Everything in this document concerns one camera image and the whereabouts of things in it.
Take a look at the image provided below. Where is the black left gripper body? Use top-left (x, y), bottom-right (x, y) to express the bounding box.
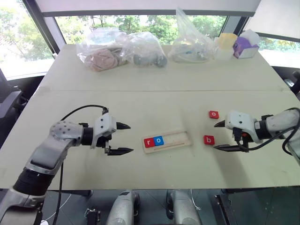
top-left (96, 121), bottom-right (120, 156)

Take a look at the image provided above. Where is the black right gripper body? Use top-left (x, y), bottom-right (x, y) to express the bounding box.
top-left (232, 127), bottom-right (255, 153)

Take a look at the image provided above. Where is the red b letter block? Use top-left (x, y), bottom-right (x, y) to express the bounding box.
top-left (203, 135), bottom-right (216, 146)

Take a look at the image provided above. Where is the wooden letter tray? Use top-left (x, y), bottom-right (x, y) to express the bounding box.
top-left (141, 130), bottom-right (193, 155)

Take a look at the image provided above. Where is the silver rounded leg shell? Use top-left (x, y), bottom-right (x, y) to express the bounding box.
top-left (105, 190), bottom-right (141, 225)
top-left (166, 189), bottom-right (202, 225)

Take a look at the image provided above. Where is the black slanted bar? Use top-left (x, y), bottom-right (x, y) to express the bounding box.
top-left (214, 194), bottom-right (233, 225)

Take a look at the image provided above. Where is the plastic bag with pink items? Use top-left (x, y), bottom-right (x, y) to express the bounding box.
top-left (76, 27), bottom-right (128, 73)

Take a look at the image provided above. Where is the plastic bag with grey items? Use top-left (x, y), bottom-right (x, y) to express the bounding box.
top-left (117, 31), bottom-right (168, 69)

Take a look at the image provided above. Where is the tall clear plastic bag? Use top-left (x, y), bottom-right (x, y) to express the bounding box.
top-left (168, 8), bottom-right (216, 64)

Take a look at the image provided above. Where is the purple and white box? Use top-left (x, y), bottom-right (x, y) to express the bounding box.
top-left (232, 29), bottom-right (260, 59)

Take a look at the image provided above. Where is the translucent container with yellow lid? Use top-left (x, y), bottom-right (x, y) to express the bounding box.
top-left (214, 32), bottom-right (239, 60)

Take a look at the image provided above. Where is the black office chair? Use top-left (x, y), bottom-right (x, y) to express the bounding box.
top-left (0, 70), bottom-right (45, 133)

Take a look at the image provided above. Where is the narrow white roller blind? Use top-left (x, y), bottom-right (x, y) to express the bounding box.
top-left (243, 0), bottom-right (300, 40)

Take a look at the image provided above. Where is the wide white roller blind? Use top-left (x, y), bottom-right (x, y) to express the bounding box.
top-left (40, 0), bottom-right (262, 16)

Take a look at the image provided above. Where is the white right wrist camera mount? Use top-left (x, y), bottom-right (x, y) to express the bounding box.
top-left (225, 110), bottom-right (263, 144)

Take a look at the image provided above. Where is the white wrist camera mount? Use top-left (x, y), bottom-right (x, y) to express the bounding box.
top-left (225, 110), bottom-right (263, 144)
top-left (90, 113), bottom-right (117, 150)

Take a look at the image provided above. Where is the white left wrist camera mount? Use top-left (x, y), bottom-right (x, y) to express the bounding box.
top-left (90, 113), bottom-right (117, 150)

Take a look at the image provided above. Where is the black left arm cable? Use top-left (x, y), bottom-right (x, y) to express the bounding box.
top-left (52, 104), bottom-right (110, 225)

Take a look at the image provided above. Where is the black table frame bar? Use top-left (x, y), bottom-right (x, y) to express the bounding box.
top-left (46, 189), bottom-right (93, 198)

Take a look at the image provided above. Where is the small black bracket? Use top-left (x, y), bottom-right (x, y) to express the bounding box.
top-left (84, 207), bottom-right (101, 225)

